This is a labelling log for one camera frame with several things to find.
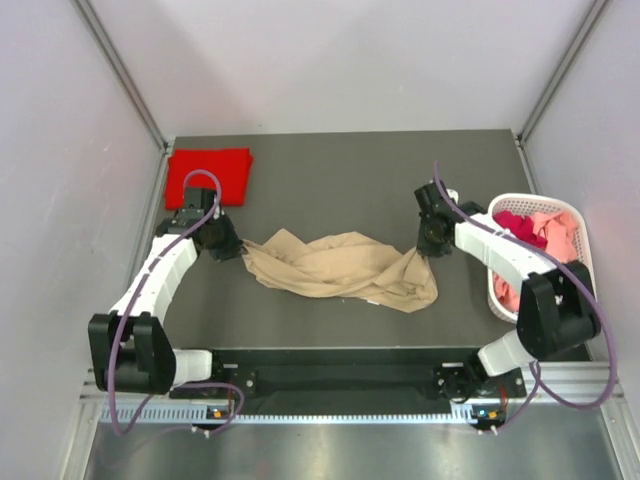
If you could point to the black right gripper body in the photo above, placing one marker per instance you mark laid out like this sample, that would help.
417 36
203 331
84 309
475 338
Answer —
427 243

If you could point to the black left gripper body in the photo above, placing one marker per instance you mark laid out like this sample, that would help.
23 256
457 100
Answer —
225 242

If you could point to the beige t shirt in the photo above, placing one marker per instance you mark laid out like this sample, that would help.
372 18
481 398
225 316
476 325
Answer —
347 265

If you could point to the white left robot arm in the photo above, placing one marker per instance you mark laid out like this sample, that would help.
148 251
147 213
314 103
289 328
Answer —
130 350

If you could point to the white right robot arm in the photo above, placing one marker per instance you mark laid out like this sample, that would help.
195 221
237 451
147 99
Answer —
556 309

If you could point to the crimson t shirt in basket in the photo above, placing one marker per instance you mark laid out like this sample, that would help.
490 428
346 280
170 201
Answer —
522 227

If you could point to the white plastic laundry basket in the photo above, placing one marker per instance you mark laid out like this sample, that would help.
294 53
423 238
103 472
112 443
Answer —
502 298

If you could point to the pink t shirt in basket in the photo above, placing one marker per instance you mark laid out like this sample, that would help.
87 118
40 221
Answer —
559 230

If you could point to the aluminium frame rail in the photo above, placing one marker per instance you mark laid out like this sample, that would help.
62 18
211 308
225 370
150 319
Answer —
575 382

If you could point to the aluminium corner post right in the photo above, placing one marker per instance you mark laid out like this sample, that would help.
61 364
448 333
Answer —
570 55

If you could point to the aluminium corner post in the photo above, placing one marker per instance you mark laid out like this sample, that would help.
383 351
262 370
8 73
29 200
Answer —
570 55
91 19

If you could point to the aluminium corner post left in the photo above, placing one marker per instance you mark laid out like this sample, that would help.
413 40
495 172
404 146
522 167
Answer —
91 19

